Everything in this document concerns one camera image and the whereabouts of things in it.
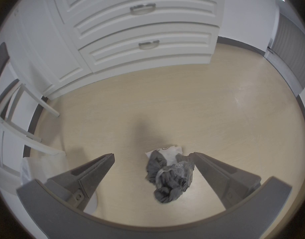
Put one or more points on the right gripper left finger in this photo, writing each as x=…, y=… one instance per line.
x=92, y=174

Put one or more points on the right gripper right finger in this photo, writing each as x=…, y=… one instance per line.
x=217, y=177

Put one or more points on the clear plastic bag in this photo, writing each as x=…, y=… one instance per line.
x=35, y=168

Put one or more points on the crumpled black plastic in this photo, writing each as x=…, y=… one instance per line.
x=169, y=180

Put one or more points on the white paper scrap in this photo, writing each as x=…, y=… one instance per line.
x=171, y=153

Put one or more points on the white chair grey cushions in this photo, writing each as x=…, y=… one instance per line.
x=7, y=128

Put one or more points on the white wardrobe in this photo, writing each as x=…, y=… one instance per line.
x=142, y=33

